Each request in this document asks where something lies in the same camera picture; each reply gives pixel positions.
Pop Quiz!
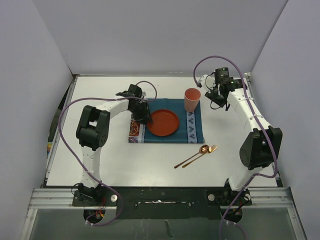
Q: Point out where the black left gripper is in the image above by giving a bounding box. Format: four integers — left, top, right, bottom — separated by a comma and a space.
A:
128, 101, 152, 125

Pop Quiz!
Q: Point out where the red round plate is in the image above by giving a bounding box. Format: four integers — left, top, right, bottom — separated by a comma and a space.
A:
146, 109, 180, 137

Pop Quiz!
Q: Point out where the pink plastic cup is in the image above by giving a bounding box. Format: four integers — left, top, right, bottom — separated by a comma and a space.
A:
184, 88, 201, 112

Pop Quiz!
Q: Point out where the blue patterned placemat cloth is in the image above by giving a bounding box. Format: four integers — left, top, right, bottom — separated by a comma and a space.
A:
128, 98, 205, 144

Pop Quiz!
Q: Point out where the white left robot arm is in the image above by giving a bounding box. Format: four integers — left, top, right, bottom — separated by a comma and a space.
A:
76, 84, 152, 206

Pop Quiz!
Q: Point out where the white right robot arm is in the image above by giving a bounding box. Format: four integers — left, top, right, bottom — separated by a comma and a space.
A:
199, 67, 283, 205

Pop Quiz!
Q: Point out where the copper fork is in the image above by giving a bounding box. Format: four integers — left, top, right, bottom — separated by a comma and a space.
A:
182, 145, 218, 168

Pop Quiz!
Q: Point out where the copper spoon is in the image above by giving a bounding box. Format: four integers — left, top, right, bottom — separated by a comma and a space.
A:
174, 144, 209, 169

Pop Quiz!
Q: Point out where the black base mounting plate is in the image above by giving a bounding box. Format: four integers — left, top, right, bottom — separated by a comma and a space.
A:
71, 184, 252, 225

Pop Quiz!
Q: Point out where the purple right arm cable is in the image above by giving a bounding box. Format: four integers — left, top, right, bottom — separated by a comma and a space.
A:
193, 55, 280, 240

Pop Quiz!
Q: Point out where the aluminium front rail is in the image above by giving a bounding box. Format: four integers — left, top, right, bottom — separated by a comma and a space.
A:
28, 187, 293, 209

